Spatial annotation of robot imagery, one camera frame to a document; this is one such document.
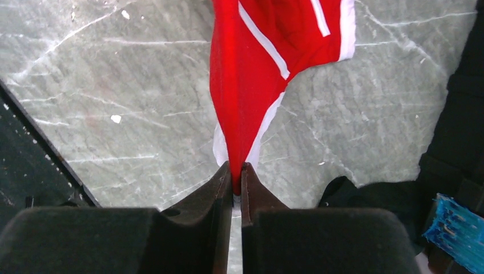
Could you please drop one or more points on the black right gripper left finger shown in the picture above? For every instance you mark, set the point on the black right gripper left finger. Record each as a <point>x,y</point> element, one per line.
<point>191,236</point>

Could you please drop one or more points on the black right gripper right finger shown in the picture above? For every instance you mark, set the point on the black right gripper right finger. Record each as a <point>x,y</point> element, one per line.
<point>278,239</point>

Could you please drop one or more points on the red white underwear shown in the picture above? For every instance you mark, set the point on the red white underwear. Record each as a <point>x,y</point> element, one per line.
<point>257,48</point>

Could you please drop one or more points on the black garment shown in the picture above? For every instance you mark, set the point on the black garment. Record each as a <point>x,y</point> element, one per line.
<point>407,200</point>

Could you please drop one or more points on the black toolbox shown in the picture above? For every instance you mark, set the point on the black toolbox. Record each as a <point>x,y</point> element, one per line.
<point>452,167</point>

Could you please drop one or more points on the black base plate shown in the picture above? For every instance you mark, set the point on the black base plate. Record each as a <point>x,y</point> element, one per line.
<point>33,172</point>

